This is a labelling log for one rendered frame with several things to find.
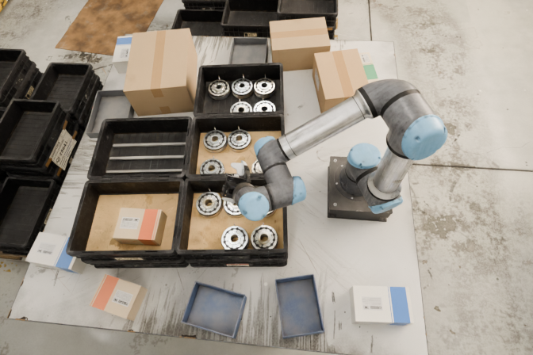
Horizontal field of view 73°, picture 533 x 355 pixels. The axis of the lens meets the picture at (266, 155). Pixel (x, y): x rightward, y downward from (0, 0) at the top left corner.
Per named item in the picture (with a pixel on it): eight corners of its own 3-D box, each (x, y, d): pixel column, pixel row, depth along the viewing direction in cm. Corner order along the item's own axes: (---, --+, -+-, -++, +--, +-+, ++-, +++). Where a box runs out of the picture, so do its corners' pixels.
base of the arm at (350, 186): (377, 168, 153) (382, 157, 145) (373, 200, 146) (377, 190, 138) (342, 161, 156) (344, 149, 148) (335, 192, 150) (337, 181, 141)
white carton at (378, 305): (401, 291, 138) (408, 287, 131) (406, 326, 132) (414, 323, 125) (349, 289, 140) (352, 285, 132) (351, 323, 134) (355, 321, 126)
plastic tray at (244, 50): (234, 43, 210) (232, 37, 206) (268, 44, 209) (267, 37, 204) (228, 78, 197) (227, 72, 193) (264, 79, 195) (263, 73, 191)
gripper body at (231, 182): (225, 171, 119) (231, 178, 108) (250, 176, 122) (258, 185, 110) (220, 192, 120) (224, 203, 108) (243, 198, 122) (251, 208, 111)
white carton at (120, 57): (124, 48, 213) (117, 36, 205) (143, 47, 213) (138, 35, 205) (118, 74, 203) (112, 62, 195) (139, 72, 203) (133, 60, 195)
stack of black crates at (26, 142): (54, 139, 251) (11, 98, 212) (95, 141, 248) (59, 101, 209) (30, 192, 231) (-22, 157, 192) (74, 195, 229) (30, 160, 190)
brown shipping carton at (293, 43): (322, 40, 208) (324, 17, 195) (327, 67, 197) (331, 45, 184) (270, 43, 209) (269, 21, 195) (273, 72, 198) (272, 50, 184)
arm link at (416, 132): (381, 177, 140) (427, 83, 93) (400, 211, 133) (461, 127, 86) (352, 186, 139) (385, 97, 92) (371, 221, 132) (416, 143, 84)
